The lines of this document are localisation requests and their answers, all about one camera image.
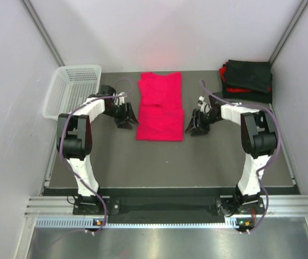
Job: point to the aluminium corner post right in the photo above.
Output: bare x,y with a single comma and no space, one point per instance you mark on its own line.
299,12

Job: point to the aluminium corner post left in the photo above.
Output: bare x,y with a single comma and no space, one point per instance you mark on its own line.
31,11

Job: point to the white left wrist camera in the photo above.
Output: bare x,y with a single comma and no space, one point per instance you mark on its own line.
120,99

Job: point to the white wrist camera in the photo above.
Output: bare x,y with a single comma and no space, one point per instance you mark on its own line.
120,99
203,106

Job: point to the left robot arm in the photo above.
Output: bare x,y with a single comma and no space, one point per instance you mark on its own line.
74,143

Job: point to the slotted grey cable duct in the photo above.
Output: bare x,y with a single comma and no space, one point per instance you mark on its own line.
92,223

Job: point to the aluminium corner post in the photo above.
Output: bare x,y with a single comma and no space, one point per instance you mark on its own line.
299,12
31,11

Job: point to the black folded t shirt top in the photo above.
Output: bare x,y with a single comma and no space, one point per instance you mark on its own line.
248,75

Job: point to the white plastic basket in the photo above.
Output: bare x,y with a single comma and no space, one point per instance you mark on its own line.
69,88

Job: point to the pink t shirt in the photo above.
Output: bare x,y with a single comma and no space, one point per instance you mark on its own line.
161,113

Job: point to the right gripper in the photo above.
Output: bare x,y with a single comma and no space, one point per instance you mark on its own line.
204,129

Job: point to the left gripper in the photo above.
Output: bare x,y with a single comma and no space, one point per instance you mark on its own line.
132,116

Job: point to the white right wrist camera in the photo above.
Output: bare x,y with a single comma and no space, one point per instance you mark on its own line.
203,106

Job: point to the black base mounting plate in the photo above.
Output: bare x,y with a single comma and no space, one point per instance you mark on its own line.
170,209

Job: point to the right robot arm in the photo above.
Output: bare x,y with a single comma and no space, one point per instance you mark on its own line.
259,135

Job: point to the aluminium frame rail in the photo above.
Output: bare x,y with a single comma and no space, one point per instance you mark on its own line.
57,206

